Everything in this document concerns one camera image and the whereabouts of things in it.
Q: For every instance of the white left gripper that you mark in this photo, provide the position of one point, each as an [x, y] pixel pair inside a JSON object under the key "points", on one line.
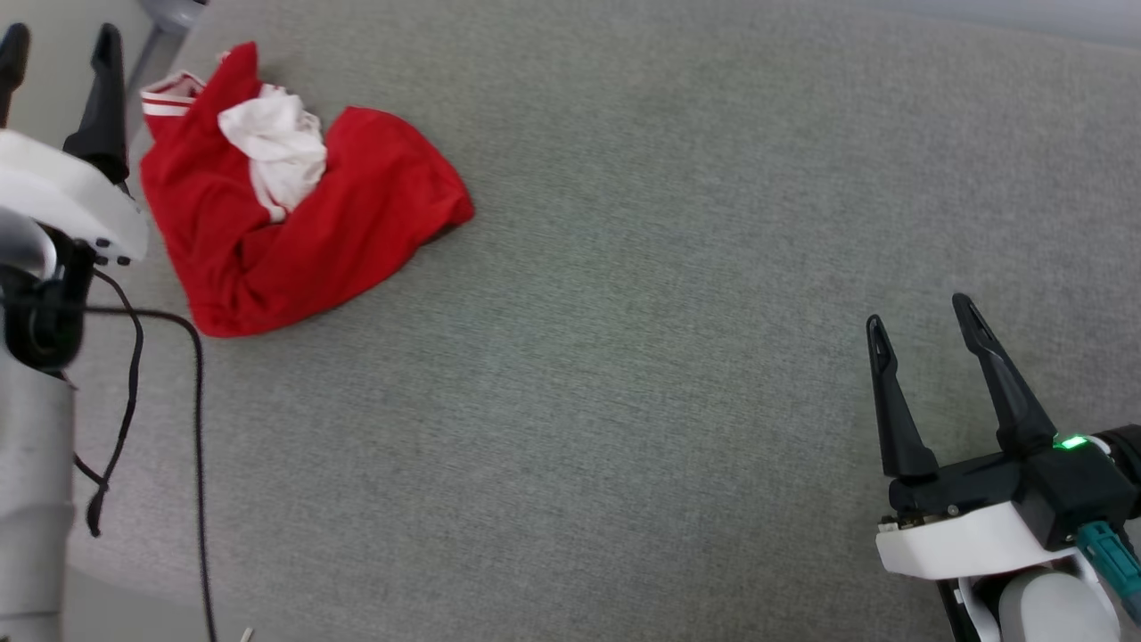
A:
{"points": [[71, 196]]}

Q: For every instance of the grey metal stand leg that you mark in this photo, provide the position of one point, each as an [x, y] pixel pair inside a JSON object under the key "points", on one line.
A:
{"points": [[169, 11]]}

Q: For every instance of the red and white jersey garment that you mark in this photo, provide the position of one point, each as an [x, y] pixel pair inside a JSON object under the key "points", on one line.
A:
{"points": [[357, 205]]}

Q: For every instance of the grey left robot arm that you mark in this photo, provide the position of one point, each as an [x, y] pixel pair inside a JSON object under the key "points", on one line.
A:
{"points": [[31, 464]]}

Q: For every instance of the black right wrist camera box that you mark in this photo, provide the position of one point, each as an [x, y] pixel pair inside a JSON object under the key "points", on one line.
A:
{"points": [[1079, 490]]}

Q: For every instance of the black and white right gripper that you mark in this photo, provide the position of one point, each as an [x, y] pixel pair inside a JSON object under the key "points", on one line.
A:
{"points": [[963, 539]]}

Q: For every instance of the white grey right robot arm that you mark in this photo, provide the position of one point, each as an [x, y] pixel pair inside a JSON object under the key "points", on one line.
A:
{"points": [[1052, 606]]}

